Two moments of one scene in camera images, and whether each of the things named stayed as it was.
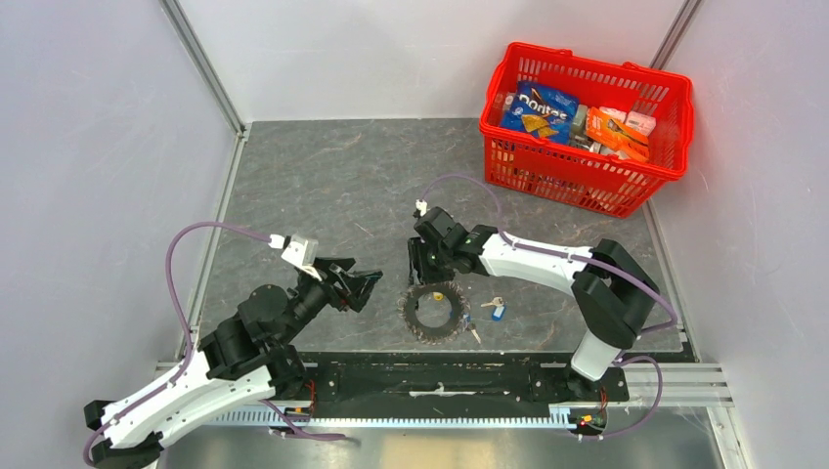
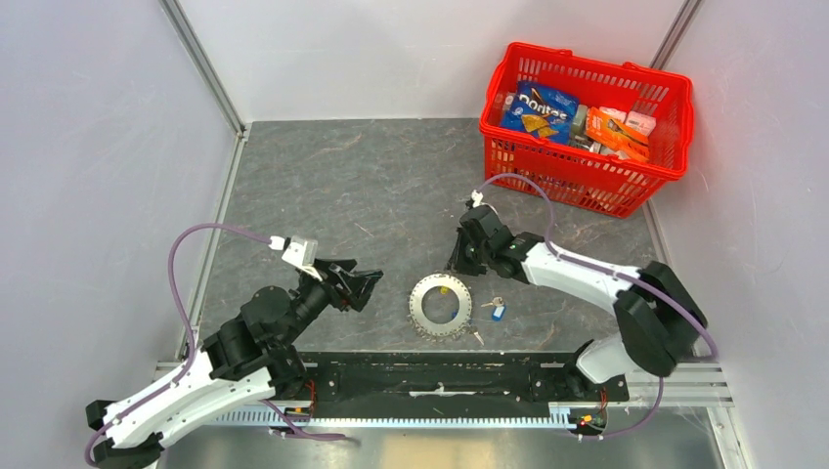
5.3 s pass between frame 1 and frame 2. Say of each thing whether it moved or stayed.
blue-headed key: stayed
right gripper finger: moved
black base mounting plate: stayed
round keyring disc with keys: moved
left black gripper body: stayed
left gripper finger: stayed
